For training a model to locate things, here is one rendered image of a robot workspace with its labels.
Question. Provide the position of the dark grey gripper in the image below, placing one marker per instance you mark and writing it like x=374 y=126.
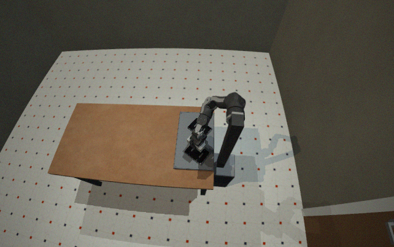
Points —
x=196 y=141

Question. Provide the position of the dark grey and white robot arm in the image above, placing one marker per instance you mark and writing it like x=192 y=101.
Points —
x=223 y=102

